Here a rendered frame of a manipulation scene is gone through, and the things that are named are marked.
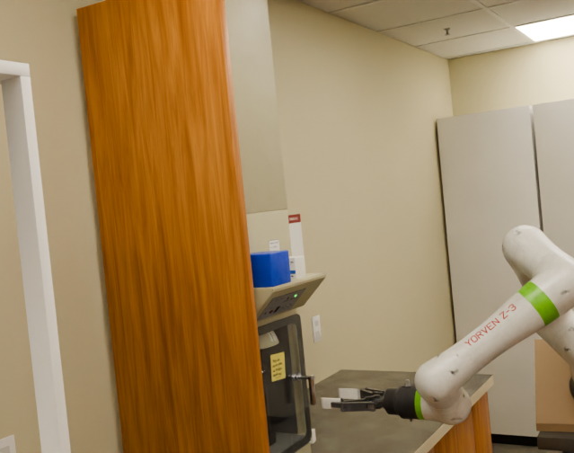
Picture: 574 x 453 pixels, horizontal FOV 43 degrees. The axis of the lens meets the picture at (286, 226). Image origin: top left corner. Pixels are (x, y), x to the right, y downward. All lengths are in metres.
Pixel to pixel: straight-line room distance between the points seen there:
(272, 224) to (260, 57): 0.50
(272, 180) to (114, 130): 0.48
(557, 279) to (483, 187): 2.96
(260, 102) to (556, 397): 1.32
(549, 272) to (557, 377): 0.65
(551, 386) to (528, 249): 0.64
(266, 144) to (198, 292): 0.51
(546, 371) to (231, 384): 1.11
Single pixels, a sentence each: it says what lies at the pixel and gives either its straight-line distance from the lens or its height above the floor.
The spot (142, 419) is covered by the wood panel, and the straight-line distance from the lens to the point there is 2.19.
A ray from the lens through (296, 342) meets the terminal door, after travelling 2.24.
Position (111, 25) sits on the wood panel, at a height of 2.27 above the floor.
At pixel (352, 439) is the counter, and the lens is 2.49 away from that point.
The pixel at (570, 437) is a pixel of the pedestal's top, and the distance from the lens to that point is 2.45.
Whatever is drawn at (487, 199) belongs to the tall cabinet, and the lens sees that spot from 4.90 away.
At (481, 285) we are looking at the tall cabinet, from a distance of 4.96.
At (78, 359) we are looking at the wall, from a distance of 2.16.
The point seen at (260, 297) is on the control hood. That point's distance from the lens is 1.95.
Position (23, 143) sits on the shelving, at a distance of 1.19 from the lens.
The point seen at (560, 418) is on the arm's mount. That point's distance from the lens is 2.50.
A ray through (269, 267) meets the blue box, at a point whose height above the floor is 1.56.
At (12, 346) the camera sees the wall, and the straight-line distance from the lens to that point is 2.00.
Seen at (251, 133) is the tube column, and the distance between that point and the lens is 2.12.
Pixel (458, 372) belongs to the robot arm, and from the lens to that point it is 1.93.
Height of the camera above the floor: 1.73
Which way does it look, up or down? 2 degrees down
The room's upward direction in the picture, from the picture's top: 6 degrees counter-clockwise
